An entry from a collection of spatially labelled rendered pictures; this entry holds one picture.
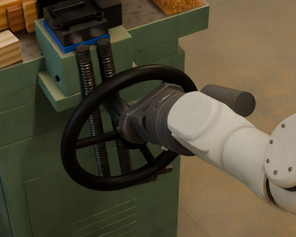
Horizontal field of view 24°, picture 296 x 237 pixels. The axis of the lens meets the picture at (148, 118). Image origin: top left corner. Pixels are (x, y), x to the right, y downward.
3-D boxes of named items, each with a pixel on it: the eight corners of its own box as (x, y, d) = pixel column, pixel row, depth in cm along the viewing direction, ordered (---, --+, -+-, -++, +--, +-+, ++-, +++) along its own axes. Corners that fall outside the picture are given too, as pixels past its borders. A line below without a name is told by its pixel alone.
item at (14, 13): (12, 32, 135) (9, 12, 132) (9, 27, 137) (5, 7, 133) (84, 11, 141) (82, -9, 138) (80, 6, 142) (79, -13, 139)
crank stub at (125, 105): (137, 117, 116) (125, 126, 115) (121, 98, 119) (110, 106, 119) (132, 109, 114) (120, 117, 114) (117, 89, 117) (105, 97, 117)
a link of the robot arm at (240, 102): (195, 170, 102) (235, 189, 92) (144, 130, 98) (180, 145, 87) (237, 109, 104) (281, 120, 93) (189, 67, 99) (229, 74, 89)
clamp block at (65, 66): (63, 98, 125) (59, 59, 119) (36, 58, 134) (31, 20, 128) (135, 74, 131) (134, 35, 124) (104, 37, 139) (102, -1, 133)
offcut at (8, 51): (0, 68, 127) (-3, 49, 124) (-10, 57, 130) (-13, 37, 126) (22, 59, 129) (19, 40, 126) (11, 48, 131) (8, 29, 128)
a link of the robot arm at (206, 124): (202, 157, 97) (248, 188, 85) (158, 122, 93) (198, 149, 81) (230, 121, 97) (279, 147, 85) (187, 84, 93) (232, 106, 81)
